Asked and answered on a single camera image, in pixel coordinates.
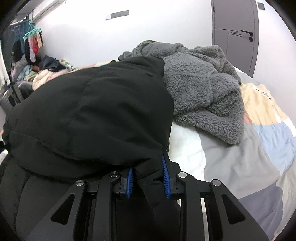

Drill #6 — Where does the black padded jacket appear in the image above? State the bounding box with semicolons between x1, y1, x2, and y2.
1;57;180;240

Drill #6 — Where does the pile of clothes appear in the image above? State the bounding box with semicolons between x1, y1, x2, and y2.
11;54;77;91

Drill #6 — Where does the hanging clothes bundle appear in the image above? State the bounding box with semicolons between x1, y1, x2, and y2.
11;32;44;65

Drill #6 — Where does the teal clothes hanger rack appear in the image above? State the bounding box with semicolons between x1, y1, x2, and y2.
23;20;42;41

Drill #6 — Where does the patchwork colourful bed cover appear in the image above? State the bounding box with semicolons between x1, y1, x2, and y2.
169;70;295;240

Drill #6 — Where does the dark grey suitcase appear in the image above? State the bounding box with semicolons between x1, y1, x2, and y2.
1;81;34;115

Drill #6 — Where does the grey fleece jacket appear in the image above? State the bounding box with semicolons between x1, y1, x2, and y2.
118;41;244;145

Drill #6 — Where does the grey room door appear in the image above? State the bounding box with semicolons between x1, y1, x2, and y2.
211;0;259;77

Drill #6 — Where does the black door handle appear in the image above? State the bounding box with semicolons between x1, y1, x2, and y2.
240;29;254;43

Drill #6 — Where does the grey wall panel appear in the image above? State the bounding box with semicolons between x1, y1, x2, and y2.
106;10;130;20

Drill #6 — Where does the grey wall switch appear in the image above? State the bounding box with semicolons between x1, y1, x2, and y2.
257;3;265;11

